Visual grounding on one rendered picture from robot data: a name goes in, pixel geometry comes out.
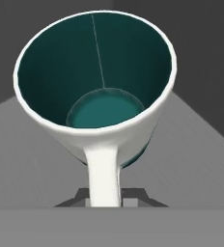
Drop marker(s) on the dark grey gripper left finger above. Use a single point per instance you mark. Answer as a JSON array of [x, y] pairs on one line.
[[80, 197]]

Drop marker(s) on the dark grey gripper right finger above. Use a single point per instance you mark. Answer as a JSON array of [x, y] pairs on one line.
[[136, 197]]

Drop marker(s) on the white mug with teal interior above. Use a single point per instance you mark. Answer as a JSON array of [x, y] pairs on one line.
[[101, 151]]

